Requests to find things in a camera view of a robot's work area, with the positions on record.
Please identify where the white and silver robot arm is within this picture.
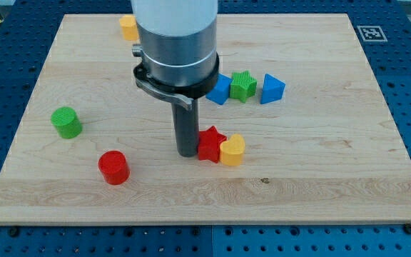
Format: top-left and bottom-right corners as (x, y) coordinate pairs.
(131, 0), (218, 86)

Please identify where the red star block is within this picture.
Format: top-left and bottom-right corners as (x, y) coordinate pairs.
(198, 126), (228, 163)

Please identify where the green star block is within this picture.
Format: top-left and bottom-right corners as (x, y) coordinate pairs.
(229, 71), (257, 103)

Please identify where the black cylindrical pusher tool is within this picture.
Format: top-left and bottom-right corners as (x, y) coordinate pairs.
(171, 100), (199, 157)

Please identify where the yellow heart block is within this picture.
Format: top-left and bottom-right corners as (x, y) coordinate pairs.
(220, 133), (245, 166)

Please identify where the blue cube block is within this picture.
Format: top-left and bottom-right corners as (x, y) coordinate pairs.
(205, 74), (232, 105)

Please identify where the blue triangle block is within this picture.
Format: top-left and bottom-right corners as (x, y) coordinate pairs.
(260, 74), (285, 104)

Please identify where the wooden board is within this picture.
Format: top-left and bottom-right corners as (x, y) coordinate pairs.
(0, 14), (411, 226)

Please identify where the red cylinder block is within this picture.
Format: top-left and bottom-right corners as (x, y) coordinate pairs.
(98, 151), (130, 185)

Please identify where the yellow block at back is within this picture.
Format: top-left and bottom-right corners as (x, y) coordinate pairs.
(119, 15), (139, 41)

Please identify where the green cylinder block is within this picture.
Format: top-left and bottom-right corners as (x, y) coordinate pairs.
(51, 106), (82, 139)

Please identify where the white fiducial marker tag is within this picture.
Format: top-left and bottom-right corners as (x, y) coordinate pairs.
(357, 25), (387, 42)

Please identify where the black clamp ring with lever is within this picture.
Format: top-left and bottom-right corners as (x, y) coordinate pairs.
(131, 43), (220, 112)

